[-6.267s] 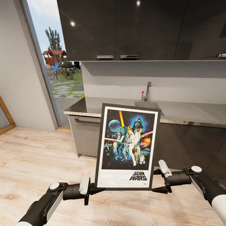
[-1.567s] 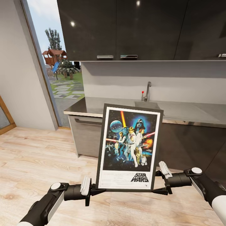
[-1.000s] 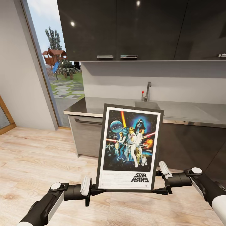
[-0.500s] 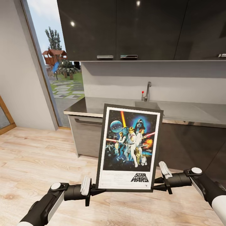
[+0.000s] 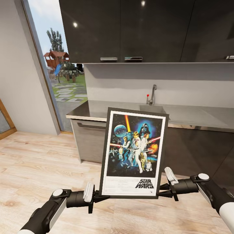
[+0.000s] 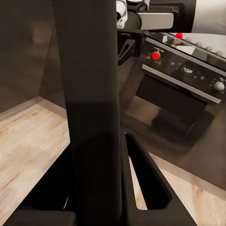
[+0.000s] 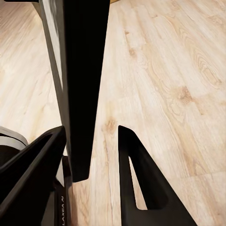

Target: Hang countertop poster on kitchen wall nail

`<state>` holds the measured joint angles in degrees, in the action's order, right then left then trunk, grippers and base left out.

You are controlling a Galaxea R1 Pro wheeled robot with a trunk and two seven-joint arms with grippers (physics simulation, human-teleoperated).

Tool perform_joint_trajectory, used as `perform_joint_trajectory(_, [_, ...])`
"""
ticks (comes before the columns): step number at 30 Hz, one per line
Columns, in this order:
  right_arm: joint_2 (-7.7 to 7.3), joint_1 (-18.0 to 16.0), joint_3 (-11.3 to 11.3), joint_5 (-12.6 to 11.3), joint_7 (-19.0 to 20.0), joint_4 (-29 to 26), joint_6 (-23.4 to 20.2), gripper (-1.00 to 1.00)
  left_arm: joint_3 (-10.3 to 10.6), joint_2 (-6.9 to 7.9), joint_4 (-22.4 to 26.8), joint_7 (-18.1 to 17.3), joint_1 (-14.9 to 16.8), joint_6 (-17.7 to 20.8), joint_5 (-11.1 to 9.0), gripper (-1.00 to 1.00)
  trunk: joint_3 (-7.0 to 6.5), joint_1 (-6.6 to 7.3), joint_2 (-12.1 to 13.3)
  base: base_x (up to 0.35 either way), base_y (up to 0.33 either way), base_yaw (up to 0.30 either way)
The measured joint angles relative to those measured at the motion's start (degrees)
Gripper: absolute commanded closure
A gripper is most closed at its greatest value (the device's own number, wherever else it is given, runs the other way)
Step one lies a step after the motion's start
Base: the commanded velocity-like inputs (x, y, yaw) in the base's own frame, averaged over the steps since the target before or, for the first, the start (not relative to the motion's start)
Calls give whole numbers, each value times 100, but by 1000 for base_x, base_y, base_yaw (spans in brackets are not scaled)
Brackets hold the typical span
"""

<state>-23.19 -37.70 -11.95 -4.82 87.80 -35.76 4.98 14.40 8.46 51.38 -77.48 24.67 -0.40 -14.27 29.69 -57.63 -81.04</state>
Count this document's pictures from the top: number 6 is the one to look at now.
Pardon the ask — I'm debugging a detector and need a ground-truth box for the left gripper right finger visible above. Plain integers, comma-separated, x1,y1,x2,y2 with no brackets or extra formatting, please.
120,124,197,226

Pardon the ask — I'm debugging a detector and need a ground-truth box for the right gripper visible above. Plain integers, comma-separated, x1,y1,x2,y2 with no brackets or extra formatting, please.
117,16,144,66

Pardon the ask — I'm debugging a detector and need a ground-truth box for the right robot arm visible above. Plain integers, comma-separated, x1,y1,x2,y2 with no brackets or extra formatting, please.
116,0,226,66

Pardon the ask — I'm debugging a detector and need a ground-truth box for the poster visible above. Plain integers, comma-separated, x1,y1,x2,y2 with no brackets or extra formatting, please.
52,0,122,226

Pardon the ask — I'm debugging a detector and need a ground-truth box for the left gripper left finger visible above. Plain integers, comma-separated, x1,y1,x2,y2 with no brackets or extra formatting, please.
3,143,81,226

